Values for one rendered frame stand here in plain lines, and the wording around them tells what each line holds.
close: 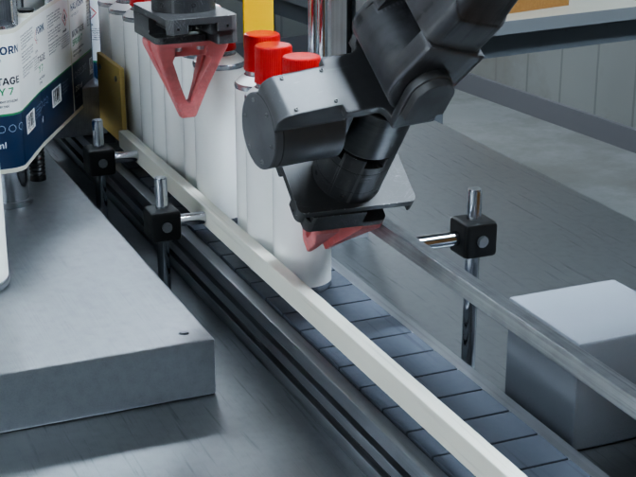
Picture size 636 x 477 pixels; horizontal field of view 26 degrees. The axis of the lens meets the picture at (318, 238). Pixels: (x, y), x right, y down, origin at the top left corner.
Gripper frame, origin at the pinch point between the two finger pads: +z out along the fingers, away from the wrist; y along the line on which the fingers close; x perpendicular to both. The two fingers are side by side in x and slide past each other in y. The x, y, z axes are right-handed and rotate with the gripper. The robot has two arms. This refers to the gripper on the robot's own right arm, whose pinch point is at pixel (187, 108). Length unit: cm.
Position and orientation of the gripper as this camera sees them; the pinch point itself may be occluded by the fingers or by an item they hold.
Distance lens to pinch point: 127.1
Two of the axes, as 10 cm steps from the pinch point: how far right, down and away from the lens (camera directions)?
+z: 0.1, 9.4, 3.3
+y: 4.1, 3.0, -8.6
